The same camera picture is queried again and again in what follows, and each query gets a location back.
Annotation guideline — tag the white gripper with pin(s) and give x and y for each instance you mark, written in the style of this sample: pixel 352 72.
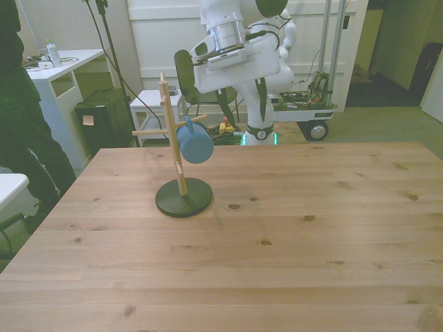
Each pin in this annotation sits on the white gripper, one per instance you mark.
pixel 242 74

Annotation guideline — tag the blue enamel mug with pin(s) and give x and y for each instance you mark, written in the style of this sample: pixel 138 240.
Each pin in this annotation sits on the blue enamel mug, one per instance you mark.
pixel 195 145

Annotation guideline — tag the wooden mug tree black base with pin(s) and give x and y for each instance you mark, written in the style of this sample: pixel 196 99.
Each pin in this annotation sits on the wooden mug tree black base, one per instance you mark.
pixel 183 204

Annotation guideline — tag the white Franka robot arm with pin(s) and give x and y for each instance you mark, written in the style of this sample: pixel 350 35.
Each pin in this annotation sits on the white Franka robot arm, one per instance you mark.
pixel 259 114

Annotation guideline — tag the yellow red emergency stop button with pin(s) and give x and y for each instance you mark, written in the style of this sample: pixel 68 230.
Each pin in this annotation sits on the yellow red emergency stop button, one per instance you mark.
pixel 223 128

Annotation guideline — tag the dark shell chair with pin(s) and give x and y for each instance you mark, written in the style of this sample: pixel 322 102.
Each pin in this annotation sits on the dark shell chair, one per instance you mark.
pixel 183 69

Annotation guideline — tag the small grey device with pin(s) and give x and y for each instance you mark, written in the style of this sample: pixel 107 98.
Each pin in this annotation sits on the small grey device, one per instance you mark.
pixel 172 92

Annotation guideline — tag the black cart wheel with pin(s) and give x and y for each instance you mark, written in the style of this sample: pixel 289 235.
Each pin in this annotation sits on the black cart wheel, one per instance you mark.
pixel 316 131

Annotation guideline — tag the small white side table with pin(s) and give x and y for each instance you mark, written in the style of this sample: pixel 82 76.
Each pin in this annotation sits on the small white side table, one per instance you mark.
pixel 147 98

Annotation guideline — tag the cardboard boxes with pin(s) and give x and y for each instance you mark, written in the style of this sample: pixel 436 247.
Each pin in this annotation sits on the cardboard boxes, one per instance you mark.
pixel 363 74

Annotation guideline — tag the black tripod stand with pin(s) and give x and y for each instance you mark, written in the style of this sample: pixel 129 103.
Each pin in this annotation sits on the black tripod stand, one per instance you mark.
pixel 114 69

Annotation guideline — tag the black box cabinet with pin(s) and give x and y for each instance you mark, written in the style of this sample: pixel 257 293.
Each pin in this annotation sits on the black box cabinet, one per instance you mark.
pixel 104 128

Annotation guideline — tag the orange sticky note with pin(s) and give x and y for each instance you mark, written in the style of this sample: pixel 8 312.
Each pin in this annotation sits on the orange sticky note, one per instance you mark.
pixel 88 120

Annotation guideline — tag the white desk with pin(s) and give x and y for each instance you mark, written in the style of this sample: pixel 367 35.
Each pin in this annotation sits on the white desk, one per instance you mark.
pixel 62 77

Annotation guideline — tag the clear plastic bottle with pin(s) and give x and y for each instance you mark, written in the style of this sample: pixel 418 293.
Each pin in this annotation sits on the clear plastic bottle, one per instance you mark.
pixel 54 53

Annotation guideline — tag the white power adapter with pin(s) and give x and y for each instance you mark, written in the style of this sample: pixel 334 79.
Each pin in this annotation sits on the white power adapter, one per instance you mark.
pixel 45 65

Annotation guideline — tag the person in dark clothes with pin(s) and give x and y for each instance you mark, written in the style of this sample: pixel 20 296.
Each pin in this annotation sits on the person in dark clothes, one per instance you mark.
pixel 20 121

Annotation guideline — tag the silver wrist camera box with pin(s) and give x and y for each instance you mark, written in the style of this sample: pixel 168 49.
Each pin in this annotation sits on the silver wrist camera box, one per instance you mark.
pixel 226 57

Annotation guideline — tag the aluminium frame post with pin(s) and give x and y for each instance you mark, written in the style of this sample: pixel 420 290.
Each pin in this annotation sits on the aluminium frame post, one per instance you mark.
pixel 339 41
pixel 325 34

